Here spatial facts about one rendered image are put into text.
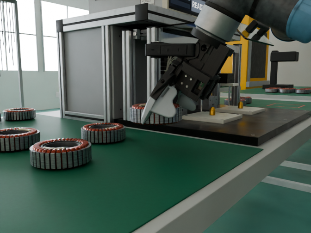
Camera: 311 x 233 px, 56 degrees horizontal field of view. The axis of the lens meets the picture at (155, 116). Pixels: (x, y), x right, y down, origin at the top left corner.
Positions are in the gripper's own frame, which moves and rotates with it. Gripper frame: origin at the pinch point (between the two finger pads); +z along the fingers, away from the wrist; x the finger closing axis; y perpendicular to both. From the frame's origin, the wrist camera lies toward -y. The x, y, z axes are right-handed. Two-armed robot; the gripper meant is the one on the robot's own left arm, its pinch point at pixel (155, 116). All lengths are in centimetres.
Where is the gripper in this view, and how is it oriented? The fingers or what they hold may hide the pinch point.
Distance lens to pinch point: 62.9
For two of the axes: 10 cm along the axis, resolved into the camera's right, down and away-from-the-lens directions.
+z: -4.4, 8.2, 3.6
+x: 4.7, -1.3, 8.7
